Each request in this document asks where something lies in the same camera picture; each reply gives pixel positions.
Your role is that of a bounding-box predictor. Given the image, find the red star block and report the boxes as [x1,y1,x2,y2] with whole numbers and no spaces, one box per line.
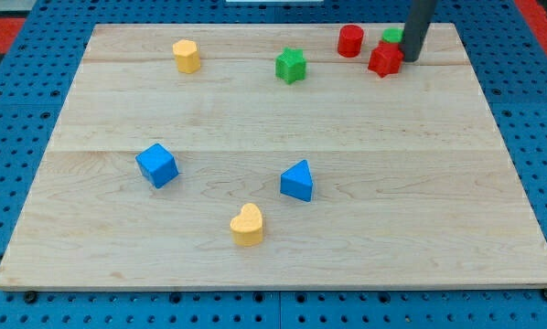
[368,41,403,78]

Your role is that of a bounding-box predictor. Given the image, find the green star block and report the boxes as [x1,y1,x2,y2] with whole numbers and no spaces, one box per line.
[275,48,306,84]

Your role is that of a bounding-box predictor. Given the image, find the wooden board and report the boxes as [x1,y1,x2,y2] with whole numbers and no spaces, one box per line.
[0,23,547,292]

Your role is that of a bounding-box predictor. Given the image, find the blue triangle block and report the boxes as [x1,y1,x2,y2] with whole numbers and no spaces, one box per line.
[280,159,314,202]

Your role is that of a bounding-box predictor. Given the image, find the yellow heart block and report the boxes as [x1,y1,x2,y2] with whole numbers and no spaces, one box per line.
[230,203,263,247]

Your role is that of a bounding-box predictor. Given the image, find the blue cube block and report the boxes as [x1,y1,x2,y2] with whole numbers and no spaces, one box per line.
[135,143,179,188]

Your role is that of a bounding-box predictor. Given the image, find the yellow hexagon block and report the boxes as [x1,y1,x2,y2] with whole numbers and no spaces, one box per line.
[172,39,201,74]

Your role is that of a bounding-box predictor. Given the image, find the red cylinder block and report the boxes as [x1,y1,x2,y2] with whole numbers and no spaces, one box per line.
[337,24,364,58]

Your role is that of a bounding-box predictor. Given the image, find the green cylinder block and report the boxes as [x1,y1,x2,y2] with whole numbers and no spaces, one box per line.
[381,27,403,44]

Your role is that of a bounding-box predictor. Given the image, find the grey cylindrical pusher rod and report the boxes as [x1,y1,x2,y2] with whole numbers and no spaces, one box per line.
[400,0,438,62]

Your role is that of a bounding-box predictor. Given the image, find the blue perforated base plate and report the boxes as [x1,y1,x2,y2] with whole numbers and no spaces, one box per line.
[0,0,547,329]

